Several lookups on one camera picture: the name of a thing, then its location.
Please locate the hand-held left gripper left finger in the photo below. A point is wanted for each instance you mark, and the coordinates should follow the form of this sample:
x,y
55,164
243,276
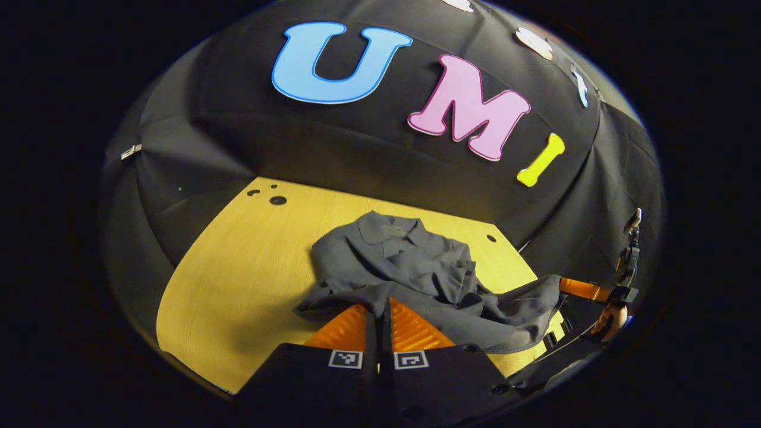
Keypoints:
x,y
371,380

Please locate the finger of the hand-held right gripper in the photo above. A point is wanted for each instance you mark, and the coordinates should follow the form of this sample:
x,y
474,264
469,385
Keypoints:
x,y
585,289

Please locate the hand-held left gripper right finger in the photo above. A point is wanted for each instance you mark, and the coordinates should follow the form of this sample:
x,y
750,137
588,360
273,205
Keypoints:
x,y
386,380

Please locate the grey polo shirt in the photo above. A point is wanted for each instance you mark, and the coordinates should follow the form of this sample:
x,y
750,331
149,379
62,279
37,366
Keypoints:
x,y
416,267

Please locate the black backdrop cloth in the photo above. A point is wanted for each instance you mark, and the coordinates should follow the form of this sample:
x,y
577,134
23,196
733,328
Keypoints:
x,y
357,142

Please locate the silver backdrop clip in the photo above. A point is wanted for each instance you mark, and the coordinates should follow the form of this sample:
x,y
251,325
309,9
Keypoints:
x,y
131,151

